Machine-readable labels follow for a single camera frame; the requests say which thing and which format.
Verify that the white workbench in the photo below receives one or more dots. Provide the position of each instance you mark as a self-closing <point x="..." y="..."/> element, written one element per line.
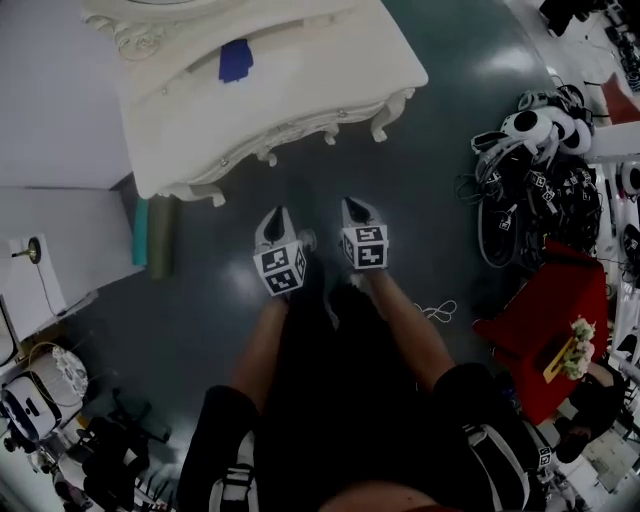
<point x="615" y="142"/>

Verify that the small brass black device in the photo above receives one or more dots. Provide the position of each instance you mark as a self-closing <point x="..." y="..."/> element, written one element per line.
<point x="33" y="248"/>

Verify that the white cabinet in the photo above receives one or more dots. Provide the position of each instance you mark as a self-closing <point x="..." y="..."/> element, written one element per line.
<point x="75" y="225"/>

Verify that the olive rolled mat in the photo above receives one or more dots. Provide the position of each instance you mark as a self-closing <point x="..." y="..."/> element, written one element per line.
<point x="162" y="240"/>

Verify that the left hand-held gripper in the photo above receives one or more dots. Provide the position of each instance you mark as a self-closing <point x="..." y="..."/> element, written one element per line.
<point x="277" y="265"/>

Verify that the flower arrangement in yellow box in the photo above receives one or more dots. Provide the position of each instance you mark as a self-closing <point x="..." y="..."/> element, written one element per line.
<point x="580" y="350"/>

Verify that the white ornate dressing table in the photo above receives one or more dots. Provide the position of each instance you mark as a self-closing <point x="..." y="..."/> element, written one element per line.
<point x="300" y="75"/>

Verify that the black chair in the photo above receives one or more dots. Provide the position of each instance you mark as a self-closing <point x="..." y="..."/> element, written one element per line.
<point x="115" y="450"/>

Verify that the person's white shoe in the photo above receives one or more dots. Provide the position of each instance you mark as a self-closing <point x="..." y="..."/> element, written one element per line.
<point x="357" y="280"/>
<point x="308" y="240"/>

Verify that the person's black clothing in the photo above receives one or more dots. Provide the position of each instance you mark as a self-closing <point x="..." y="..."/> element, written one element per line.
<point x="350" y="410"/>

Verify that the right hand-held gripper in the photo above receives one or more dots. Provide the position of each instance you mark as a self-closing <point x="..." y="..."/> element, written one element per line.
<point x="370" y="247"/>

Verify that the red cloth covered table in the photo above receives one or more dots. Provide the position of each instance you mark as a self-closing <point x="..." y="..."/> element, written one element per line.
<point x="555" y="310"/>

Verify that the white patterned lamp shade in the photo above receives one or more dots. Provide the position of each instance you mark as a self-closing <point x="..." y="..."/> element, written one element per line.
<point x="65" y="372"/>

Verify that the person's left forearm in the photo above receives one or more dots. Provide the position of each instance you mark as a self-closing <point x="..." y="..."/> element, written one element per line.
<point x="260" y="345"/>

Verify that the person's right forearm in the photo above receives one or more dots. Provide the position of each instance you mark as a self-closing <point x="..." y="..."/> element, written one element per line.
<point x="405" y="330"/>

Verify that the white and black device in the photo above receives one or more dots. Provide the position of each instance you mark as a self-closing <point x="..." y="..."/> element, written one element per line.
<point x="30" y="400"/>

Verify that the small blue object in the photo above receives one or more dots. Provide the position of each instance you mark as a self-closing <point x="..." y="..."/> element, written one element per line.
<point x="235" y="62"/>

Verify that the pile of headsets and grippers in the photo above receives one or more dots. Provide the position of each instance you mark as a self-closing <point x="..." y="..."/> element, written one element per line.
<point x="540" y="175"/>

